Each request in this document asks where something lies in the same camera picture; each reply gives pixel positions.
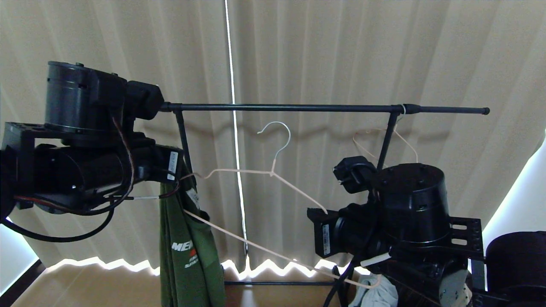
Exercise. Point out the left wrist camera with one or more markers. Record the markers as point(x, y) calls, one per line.
point(143, 100)

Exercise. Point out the green printed shirt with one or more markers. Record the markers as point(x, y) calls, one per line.
point(187, 238)

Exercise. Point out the pale grey garment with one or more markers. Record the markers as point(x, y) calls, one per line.
point(375, 294)

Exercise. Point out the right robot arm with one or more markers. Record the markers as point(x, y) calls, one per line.
point(409, 204)

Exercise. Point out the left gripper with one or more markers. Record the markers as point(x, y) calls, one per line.
point(94, 175)

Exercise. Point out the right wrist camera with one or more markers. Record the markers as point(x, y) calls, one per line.
point(352, 172)

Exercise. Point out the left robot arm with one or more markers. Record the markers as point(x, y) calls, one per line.
point(81, 102)

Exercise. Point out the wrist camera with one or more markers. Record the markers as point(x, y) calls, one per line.
point(143, 100)
point(352, 172)

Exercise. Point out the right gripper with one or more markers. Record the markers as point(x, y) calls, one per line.
point(341, 232)

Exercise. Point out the beige curtain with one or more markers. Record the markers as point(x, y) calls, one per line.
point(320, 55)

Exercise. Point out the black clothes rack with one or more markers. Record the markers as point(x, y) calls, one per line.
point(298, 107)

